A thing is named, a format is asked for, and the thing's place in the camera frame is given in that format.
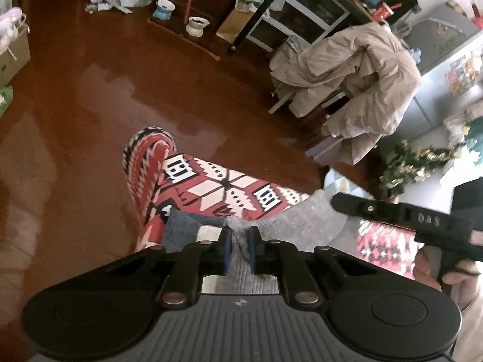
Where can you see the red patterned blanket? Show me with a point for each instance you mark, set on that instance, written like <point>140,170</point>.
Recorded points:
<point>211,184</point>

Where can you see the person's right forearm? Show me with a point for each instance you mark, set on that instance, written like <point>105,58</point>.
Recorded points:
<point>473,328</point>

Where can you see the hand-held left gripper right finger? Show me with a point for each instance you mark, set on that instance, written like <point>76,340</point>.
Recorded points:
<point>252,250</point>

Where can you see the person's right hand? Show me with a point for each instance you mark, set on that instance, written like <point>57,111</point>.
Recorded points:
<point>428,267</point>

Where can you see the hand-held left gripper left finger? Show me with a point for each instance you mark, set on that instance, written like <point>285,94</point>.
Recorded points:
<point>226,250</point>

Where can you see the silver refrigerator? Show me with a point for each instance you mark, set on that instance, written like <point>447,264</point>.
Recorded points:
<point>445,52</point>

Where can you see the folded blue jeans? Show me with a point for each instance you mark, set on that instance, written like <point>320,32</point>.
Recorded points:
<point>181,230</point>

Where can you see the grey polo shirt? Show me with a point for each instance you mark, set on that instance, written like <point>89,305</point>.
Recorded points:
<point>302,218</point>

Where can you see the blue pet bowl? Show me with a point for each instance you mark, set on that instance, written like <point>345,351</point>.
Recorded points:
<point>163,9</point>

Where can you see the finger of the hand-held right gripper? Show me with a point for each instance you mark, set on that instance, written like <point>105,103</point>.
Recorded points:
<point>362,209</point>

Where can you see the small Christmas tree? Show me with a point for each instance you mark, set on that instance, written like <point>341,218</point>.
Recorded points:
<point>411,166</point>

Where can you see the colourful fridge magnets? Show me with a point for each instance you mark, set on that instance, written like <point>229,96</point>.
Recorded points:
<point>462,73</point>

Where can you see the tan paper bag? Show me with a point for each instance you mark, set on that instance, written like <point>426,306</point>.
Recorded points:
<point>236,24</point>

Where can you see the cardboard box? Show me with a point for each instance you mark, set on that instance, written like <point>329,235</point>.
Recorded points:
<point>15,52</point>

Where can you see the white pet bowl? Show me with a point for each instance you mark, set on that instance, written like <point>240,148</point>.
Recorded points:
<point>196,27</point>

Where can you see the beige jacket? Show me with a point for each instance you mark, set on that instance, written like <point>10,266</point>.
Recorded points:
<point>358,83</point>

